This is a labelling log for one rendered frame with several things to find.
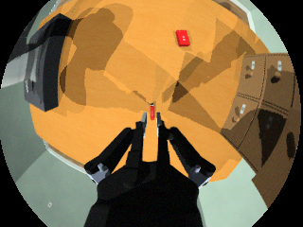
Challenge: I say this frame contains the dark brown drawer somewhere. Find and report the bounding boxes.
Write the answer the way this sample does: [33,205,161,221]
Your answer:
[294,83,301,112]
[238,56,265,100]
[222,96,258,148]
[262,55,295,112]
[240,103,288,171]
[251,107,301,208]

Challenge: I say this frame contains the small brown chest of drawers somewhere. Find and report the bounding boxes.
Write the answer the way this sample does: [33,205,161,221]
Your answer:
[220,53,297,174]

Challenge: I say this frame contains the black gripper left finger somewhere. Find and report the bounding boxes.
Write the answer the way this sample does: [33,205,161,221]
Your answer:
[84,113,147,189]

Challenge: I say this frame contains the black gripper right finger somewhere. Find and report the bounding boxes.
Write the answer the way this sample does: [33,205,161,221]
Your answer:
[155,112,216,190]

